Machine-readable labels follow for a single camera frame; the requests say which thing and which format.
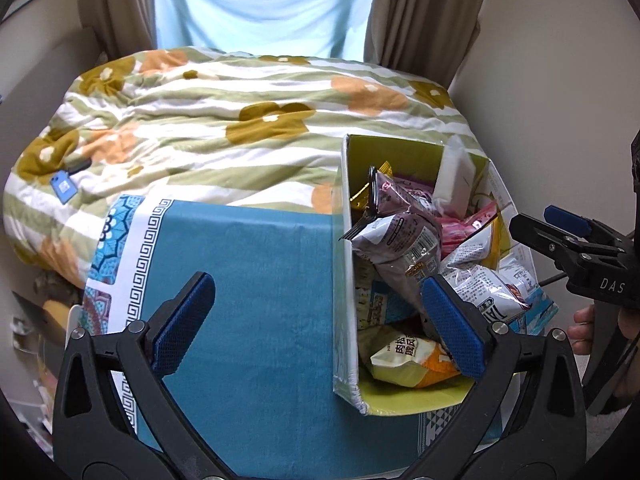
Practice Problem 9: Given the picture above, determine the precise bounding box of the grey bed headboard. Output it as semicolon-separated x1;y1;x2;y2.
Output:
0;27;104;181

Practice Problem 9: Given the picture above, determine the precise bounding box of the teal patterned table cloth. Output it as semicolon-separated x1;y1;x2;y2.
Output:
79;194;507;478

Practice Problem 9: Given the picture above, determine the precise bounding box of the pink snack bag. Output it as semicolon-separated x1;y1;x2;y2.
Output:
436;202;498;257

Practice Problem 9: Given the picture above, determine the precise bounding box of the translucent white snack pack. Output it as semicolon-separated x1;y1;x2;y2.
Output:
433;136;476;219

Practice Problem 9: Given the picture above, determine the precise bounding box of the person's right hand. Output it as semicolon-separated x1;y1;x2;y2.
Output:
566;303;640;357

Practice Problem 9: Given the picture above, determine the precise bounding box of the purple snack bag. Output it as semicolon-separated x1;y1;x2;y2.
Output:
378;171;435;217

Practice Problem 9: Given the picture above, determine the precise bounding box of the light blue window cloth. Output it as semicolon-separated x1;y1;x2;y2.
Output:
154;0;372;61

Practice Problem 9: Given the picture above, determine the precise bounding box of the dark green snack bar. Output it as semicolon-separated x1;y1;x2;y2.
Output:
367;166;378;218

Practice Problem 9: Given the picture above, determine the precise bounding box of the yellow blue snack bag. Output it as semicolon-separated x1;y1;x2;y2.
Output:
354;257;416;330

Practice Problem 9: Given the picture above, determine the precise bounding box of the floral striped duvet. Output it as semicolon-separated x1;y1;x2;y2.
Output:
2;47;480;286

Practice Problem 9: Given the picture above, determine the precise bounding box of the yellow-green cardboard box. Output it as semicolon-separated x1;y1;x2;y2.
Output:
333;134;558;416

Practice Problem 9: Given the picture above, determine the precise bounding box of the orange brown chips bag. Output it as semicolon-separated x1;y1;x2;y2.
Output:
442;263;528;324

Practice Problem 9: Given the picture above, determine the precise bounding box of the beige curtain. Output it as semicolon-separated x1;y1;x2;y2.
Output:
363;0;484;88
77;0;156;58

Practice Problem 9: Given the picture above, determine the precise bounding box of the right beige curtain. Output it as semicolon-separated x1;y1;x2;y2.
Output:
363;0;484;88

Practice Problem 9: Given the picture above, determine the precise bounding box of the left beige curtain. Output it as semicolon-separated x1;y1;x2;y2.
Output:
77;0;156;58

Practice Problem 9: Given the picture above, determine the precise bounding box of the blue tag on duvet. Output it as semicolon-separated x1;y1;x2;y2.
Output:
50;170;78;204

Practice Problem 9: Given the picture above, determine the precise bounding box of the grey brown snack bag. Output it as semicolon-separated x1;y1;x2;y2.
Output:
342;211;442;311

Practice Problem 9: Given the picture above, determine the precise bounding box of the light blue snack bag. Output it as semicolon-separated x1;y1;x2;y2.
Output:
498;256;558;336

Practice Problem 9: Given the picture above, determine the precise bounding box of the yellow orange chips bag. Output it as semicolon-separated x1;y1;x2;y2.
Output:
358;325;460;389

